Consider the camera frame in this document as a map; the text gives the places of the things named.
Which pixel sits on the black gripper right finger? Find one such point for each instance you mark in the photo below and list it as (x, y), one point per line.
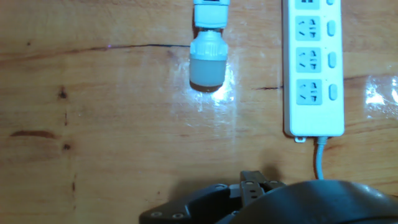
(275, 185)

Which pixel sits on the white plug adapter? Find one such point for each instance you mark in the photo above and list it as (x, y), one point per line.
(207, 62)

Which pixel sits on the white power strip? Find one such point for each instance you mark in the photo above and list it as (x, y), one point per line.
(312, 118)

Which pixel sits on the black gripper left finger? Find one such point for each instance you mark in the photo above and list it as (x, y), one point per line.
(199, 202)

